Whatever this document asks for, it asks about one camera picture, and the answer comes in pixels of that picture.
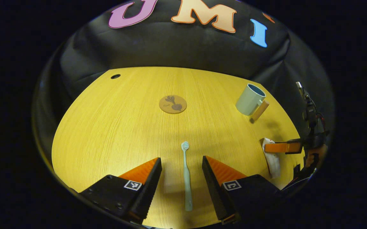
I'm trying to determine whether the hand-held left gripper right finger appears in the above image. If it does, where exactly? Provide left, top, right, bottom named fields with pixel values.
left=202, top=156, right=282, bottom=225

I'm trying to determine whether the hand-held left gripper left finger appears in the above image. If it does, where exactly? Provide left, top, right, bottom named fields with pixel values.
left=79, top=157, right=163, bottom=225

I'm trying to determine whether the white toothpaste tube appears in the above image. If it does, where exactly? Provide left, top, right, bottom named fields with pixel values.
left=262, top=137, right=281, bottom=178

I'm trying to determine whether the pale green toothbrush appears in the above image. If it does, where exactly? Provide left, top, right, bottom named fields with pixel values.
left=181, top=141, right=193, bottom=212

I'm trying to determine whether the pale blue cup wooden handle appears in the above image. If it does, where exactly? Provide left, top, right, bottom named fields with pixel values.
left=235, top=83, right=270, bottom=121

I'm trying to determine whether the round cork coaster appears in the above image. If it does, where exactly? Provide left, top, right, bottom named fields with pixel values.
left=159, top=95, right=188, bottom=114

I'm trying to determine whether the black backdrop cloth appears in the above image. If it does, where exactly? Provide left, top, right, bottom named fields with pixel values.
left=32, top=0, right=335, bottom=150

